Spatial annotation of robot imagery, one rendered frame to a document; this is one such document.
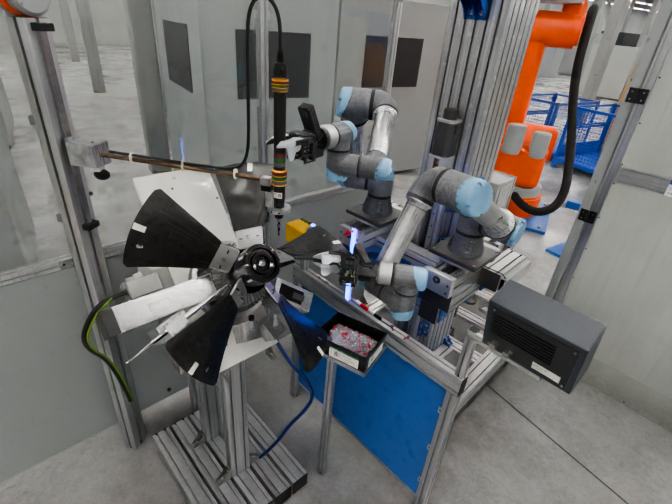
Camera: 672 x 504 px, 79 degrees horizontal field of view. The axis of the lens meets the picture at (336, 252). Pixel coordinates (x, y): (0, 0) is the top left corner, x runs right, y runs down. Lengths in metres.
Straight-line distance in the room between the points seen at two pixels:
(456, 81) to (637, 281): 1.47
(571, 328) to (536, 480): 1.38
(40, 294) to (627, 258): 2.73
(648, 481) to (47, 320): 2.83
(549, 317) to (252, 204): 0.90
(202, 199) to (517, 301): 1.07
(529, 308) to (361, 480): 1.30
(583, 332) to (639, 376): 1.77
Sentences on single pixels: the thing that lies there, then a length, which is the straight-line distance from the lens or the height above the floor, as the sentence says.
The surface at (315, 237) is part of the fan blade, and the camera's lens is 1.45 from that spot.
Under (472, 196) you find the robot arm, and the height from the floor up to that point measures 1.44.
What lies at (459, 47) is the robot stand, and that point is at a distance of 1.92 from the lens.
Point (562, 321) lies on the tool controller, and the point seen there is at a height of 1.24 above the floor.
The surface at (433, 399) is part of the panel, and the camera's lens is 1.63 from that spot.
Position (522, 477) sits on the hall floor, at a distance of 2.44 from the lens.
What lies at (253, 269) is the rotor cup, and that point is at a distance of 1.21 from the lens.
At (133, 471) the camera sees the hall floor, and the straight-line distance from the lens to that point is 2.31.
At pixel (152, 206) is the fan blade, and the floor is 1.39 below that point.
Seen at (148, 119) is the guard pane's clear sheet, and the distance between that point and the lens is 1.78.
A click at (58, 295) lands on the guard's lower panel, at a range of 1.92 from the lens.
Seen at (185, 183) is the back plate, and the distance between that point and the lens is 1.54.
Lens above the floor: 1.86
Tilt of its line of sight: 30 degrees down
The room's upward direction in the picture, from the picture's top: 5 degrees clockwise
